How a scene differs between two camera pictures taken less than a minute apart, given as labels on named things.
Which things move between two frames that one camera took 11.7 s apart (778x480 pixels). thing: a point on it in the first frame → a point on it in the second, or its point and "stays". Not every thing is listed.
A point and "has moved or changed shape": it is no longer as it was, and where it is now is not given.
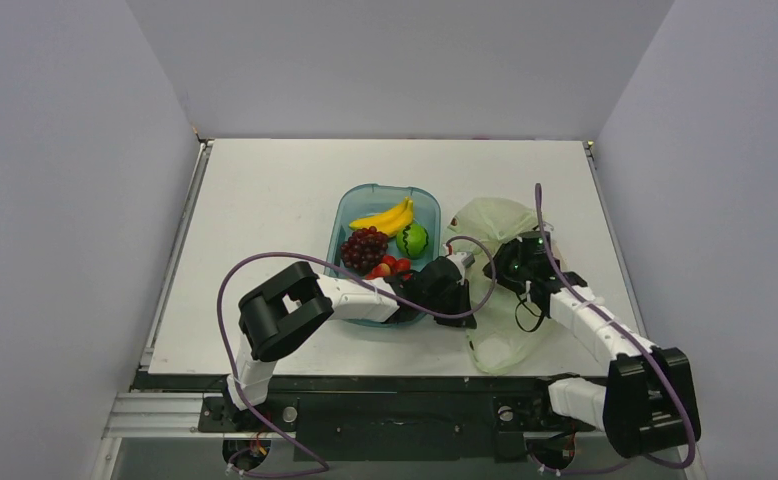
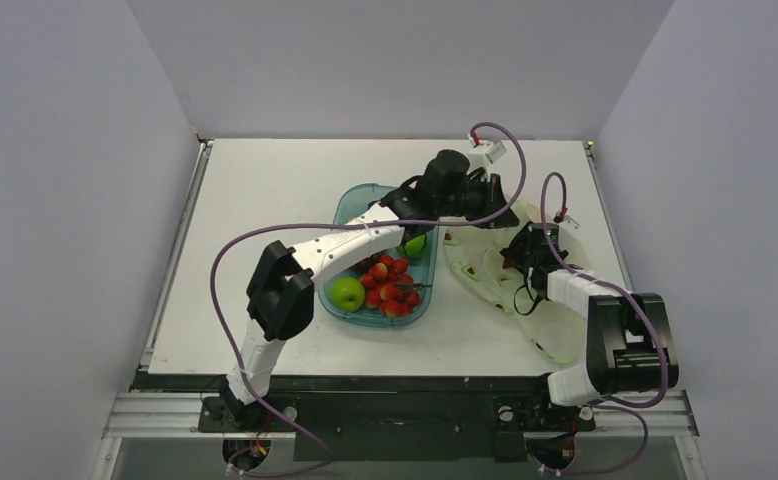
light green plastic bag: [508, 335] has moved or changed shape
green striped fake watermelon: [412, 241] stays
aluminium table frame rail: [160, 415] stays
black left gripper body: [451, 302] → [476, 199]
